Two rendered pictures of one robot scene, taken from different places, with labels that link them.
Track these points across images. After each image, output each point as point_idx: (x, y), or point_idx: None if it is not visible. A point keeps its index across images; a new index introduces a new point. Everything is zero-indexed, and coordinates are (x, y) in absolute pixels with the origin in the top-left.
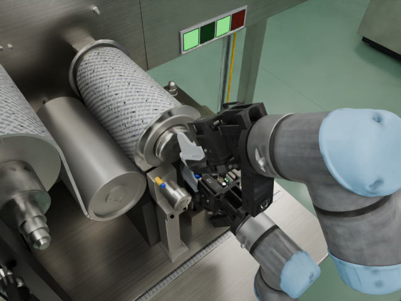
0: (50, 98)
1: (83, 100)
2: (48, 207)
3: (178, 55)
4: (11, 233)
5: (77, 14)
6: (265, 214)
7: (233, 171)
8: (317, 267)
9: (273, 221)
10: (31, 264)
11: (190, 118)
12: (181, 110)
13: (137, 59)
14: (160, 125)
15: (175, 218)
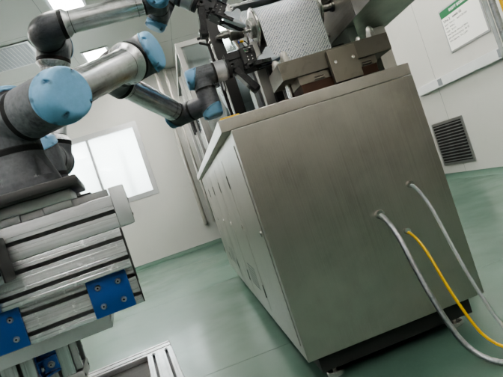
0: (329, 32)
1: (339, 36)
2: (230, 36)
3: (366, 1)
4: (216, 31)
5: None
6: (221, 61)
7: (245, 46)
8: (186, 71)
9: (215, 63)
10: (213, 40)
11: (251, 15)
12: (249, 10)
13: (349, 7)
14: (248, 16)
15: (259, 81)
